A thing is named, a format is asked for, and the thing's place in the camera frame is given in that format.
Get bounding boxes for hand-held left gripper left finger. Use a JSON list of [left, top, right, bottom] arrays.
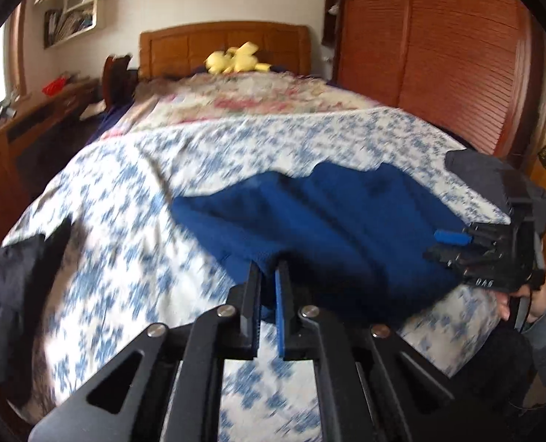
[[27, 260, 262, 442]]

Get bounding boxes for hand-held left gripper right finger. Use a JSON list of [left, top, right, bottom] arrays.
[[274, 259, 455, 442]]

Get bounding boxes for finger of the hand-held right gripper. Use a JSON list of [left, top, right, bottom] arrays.
[[423, 244, 512, 278], [433, 223, 513, 246]]

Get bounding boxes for blue sweater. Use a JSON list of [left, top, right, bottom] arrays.
[[169, 161, 476, 327]]

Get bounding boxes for person's right hand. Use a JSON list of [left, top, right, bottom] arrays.
[[498, 281, 546, 325]]

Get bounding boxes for dark grey garment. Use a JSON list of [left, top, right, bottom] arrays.
[[444, 150, 546, 240]]

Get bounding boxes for person's dark trousers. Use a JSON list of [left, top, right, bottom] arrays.
[[448, 318, 538, 442]]

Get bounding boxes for bed with floral cover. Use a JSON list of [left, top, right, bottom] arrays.
[[1, 106, 513, 442]]

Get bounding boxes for wooden slatted wardrobe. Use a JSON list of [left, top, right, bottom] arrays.
[[323, 0, 546, 171]]

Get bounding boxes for pink floral quilt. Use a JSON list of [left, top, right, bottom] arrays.
[[100, 71, 403, 139]]

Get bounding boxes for black garment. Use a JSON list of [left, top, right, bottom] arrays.
[[0, 216, 73, 385]]

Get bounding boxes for yellow plush toy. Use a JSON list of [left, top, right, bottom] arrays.
[[204, 42, 272, 74]]

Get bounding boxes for wooden chair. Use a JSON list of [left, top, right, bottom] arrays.
[[102, 54, 138, 109]]

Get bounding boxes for wooden headboard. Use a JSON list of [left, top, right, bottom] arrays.
[[139, 21, 313, 81]]

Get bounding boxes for white wall shelf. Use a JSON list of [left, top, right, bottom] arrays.
[[34, 0, 105, 49]]

